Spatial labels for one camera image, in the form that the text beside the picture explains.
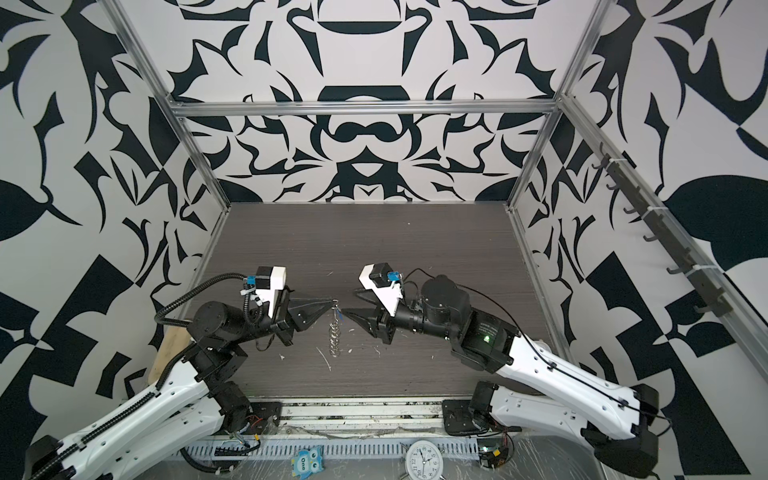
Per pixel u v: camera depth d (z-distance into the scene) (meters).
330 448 0.71
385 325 0.49
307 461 0.67
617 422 0.40
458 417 0.74
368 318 0.50
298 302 0.54
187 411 0.58
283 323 0.52
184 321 0.49
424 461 0.66
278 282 0.50
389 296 0.49
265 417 0.74
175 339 0.83
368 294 0.59
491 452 0.71
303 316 0.55
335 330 0.58
